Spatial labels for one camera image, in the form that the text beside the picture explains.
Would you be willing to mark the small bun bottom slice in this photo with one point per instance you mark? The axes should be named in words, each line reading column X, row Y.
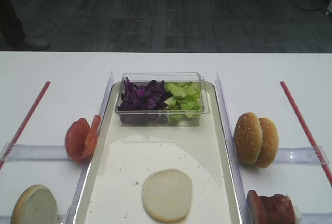
column 167, row 195

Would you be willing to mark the green lettuce leaves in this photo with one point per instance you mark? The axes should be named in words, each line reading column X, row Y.
column 186, row 98

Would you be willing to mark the rear tomato slice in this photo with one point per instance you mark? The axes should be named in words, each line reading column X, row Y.
column 91, row 138

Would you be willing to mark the tomato slice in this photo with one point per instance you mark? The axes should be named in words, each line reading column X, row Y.
column 75, row 139
column 91, row 138

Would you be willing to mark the front tomato slice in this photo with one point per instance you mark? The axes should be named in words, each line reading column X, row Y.
column 75, row 139

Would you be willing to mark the rear red meat patties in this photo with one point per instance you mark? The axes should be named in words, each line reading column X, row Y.
column 278, row 209

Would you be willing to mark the clear plastic salad container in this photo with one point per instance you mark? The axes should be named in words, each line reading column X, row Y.
column 145, row 78

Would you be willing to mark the purple cabbage leaves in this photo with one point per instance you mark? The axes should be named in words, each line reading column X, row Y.
column 141, row 100

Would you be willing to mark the front sesame bun top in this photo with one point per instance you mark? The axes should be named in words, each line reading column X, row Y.
column 248, row 138

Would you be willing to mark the sesame bun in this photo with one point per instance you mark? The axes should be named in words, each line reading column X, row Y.
column 248, row 138
column 270, row 143

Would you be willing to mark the white metal tray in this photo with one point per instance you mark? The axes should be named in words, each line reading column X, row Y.
column 126, row 156

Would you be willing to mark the rear sesame bun top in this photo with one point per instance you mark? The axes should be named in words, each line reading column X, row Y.
column 270, row 143

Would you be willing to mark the right upper clear pusher track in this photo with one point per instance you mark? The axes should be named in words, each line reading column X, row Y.
column 303, row 155

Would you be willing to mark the clear pusher track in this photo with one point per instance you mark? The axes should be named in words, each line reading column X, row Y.
column 303, row 155
column 21, row 152
column 311, row 218

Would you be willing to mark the left long clear divider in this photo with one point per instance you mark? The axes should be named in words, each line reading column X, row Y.
column 77, row 198

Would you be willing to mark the left upper clear pusher track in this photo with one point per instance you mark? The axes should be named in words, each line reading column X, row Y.
column 21, row 152

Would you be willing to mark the large bun bottom slice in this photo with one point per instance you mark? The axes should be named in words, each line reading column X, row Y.
column 36, row 204

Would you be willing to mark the person leg and shoe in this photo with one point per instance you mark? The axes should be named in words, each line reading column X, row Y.
column 13, row 33

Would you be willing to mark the right lower clear pusher track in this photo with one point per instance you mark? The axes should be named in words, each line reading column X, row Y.
column 311, row 218

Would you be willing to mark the right red rail strip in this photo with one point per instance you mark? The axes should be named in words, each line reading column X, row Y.
column 307, row 131

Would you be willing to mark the red rail strip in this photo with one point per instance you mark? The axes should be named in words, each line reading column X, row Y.
column 26, row 120
column 307, row 131

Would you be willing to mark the left red rail strip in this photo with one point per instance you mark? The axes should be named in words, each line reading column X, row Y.
column 26, row 120

